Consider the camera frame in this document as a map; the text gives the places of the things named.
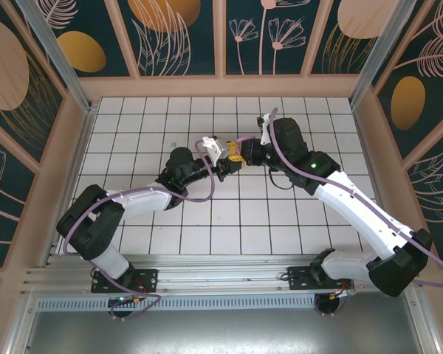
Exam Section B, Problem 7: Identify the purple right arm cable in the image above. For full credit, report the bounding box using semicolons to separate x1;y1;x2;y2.
267;106;443;288

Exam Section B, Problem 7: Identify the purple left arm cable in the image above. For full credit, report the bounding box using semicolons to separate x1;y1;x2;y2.
62;139;219;321

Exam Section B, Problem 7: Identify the black round cable grommet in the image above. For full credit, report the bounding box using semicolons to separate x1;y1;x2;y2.
315;293;346;317
109;297;134;319

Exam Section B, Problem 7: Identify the aluminium frame post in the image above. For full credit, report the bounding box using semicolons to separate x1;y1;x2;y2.
16;0;99;115
348;0;419;108

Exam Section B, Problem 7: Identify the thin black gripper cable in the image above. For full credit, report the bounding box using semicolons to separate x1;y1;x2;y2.
268;167;293;190

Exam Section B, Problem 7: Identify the slotted grey cable duct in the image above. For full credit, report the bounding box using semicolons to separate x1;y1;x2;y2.
36;296;318;311

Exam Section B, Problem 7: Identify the aluminium side rail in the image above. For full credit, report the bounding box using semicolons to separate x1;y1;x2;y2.
44;103;99;268
348;99;429;266

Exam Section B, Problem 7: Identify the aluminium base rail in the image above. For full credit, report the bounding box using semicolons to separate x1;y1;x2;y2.
21;253;427;296

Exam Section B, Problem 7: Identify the grey metal sheet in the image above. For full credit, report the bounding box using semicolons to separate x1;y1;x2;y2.
25;308;429;354

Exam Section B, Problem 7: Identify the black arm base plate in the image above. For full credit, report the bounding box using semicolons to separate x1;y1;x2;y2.
286;265;355;292
91;268;159;294

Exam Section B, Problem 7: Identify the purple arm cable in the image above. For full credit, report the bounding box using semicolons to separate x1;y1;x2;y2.
267;106;443;288
62;139;219;321

